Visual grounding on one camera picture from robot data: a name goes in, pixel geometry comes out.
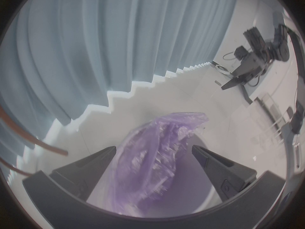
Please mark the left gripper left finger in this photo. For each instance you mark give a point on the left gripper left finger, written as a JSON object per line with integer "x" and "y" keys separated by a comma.
{"x": 88, "y": 173}

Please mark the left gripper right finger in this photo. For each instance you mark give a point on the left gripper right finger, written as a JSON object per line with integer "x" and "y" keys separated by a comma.
{"x": 221, "y": 173}

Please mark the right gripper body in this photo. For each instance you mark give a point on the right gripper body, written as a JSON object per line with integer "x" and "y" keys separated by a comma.
{"x": 257, "y": 64}

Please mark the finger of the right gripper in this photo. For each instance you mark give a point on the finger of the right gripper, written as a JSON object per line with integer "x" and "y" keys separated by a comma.
{"x": 233, "y": 83}
{"x": 240, "y": 69}

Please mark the purple plastic bag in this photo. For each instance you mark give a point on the purple plastic bag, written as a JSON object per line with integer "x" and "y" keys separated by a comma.
{"x": 147, "y": 163}

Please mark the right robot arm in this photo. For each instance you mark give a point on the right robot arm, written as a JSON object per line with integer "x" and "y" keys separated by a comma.
{"x": 282, "y": 49}

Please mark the white trash bin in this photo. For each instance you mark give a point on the white trash bin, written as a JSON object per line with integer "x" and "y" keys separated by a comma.
{"x": 190, "y": 187}

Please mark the white cushioned wooden chair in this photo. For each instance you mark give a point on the white cushioned wooden chair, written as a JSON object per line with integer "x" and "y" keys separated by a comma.
{"x": 60, "y": 151}

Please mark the pale blue curtain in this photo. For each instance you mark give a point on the pale blue curtain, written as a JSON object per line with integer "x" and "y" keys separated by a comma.
{"x": 95, "y": 44}

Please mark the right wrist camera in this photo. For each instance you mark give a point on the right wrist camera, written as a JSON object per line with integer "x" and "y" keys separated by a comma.
{"x": 240, "y": 52}

